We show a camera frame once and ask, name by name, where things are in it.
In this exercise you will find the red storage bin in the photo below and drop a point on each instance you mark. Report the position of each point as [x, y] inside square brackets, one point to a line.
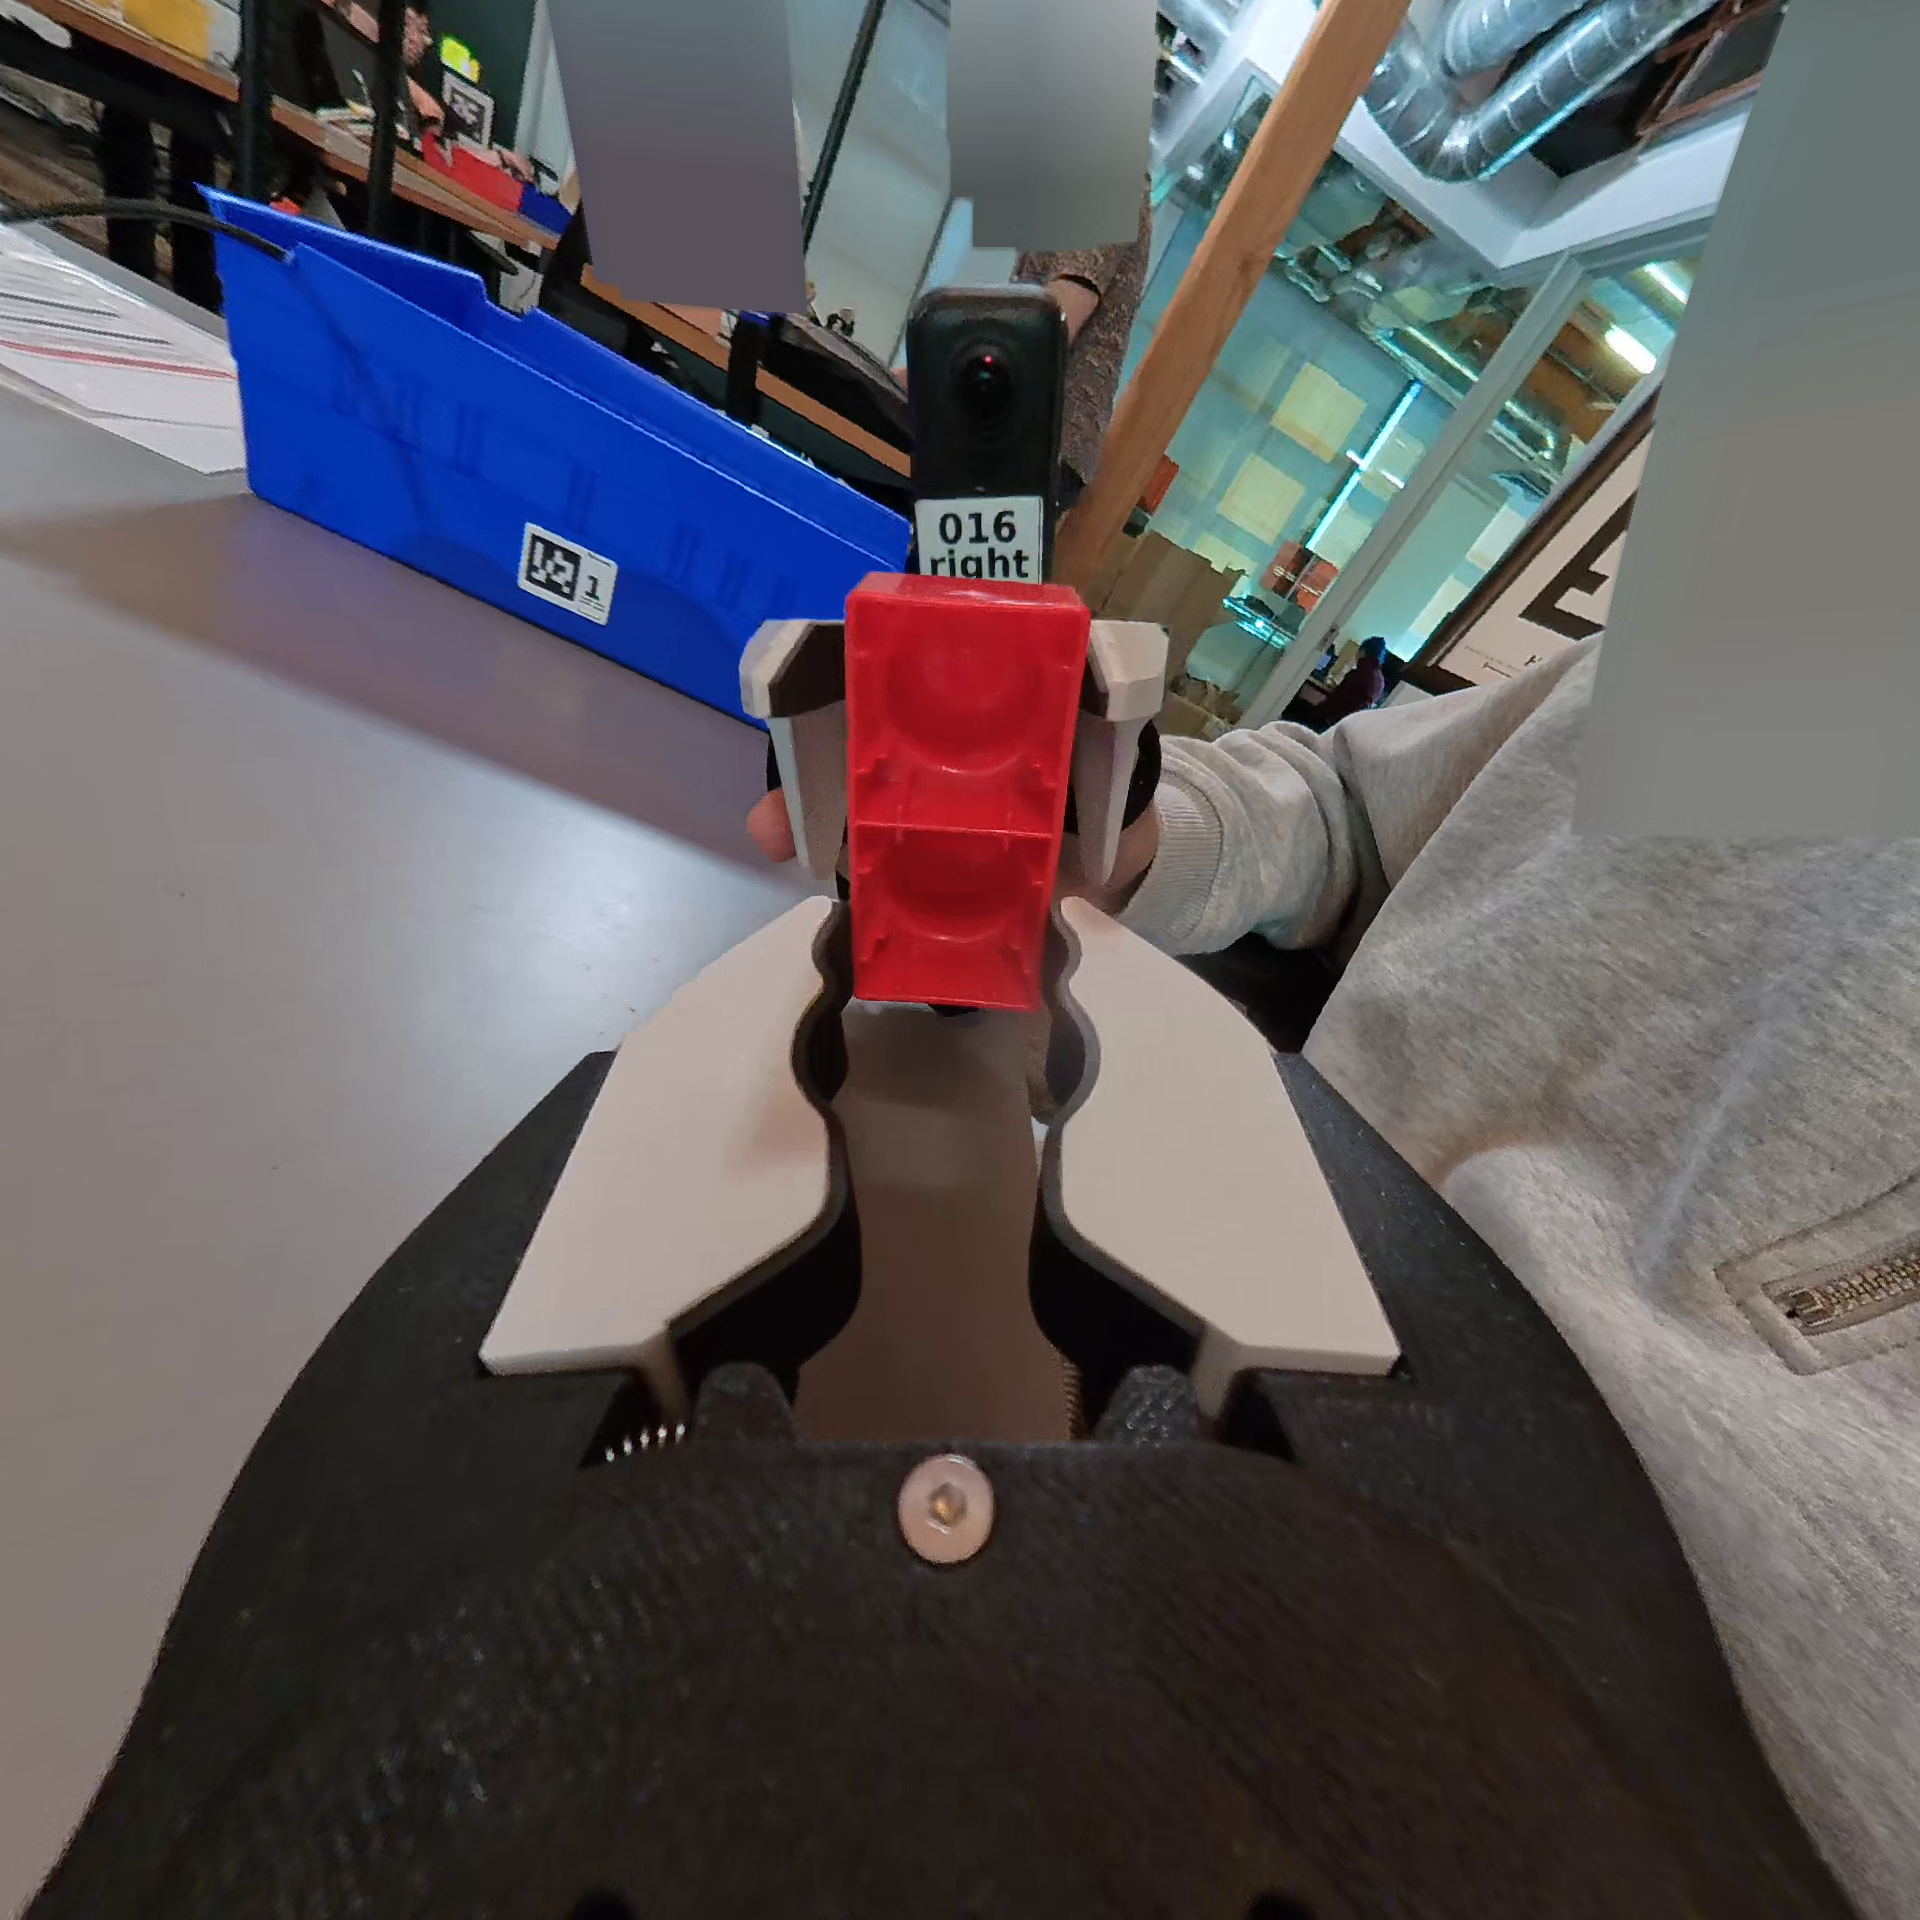
[480, 172]

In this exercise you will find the red building block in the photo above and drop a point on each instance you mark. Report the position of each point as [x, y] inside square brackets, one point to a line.
[960, 749]

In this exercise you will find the yellow storage bin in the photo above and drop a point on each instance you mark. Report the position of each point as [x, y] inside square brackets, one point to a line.
[165, 24]

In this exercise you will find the person's right hand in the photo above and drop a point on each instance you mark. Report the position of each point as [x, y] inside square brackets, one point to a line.
[1133, 863]

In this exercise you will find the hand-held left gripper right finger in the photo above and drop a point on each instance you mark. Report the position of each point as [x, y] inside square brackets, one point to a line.
[1201, 1185]

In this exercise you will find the person in grey hoodie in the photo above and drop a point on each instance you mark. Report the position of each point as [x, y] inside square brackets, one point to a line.
[1650, 1125]

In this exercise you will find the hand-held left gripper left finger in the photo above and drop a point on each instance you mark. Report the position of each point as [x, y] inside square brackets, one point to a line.
[675, 1170]

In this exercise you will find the framed marker board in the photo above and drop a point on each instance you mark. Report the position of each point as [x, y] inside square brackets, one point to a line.
[1576, 600]

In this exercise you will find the blue storage bin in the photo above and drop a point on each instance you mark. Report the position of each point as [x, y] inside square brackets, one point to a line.
[451, 451]

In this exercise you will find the printed instruction sheet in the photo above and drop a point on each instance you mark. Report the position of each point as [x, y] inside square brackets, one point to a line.
[106, 346]

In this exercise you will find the wooden beam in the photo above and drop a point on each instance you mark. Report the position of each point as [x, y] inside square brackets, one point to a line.
[1231, 284]

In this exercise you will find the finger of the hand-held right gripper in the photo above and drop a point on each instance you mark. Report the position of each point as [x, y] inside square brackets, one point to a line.
[1102, 795]
[818, 779]

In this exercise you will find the person's right forearm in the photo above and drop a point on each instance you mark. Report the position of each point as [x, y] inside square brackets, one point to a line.
[1277, 825]

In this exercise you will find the silver ventilation duct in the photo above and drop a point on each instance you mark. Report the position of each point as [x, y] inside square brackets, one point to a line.
[1499, 89]

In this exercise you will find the wooden workbench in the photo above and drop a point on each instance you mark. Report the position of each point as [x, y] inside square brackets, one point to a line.
[258, 119]

